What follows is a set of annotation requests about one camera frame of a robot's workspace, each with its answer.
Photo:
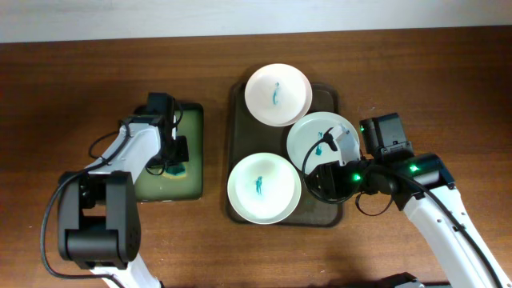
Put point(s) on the small black water tray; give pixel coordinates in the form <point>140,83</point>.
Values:
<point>158,187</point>

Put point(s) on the white plate with stain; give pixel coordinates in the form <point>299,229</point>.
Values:
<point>264,188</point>

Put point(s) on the pink plate with stain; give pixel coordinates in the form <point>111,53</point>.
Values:
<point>278,94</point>

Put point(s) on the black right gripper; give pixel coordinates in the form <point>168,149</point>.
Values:
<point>332,183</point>

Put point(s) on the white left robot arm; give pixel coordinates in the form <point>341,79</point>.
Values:
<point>98,223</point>

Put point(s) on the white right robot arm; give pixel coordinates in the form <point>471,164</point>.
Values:
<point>424,190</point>

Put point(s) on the pale green plate with stain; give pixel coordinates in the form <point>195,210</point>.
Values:
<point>310,129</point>

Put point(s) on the green and yellow sponge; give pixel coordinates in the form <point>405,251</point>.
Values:
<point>175,171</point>

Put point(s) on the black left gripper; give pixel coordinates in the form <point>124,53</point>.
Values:
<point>183,155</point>

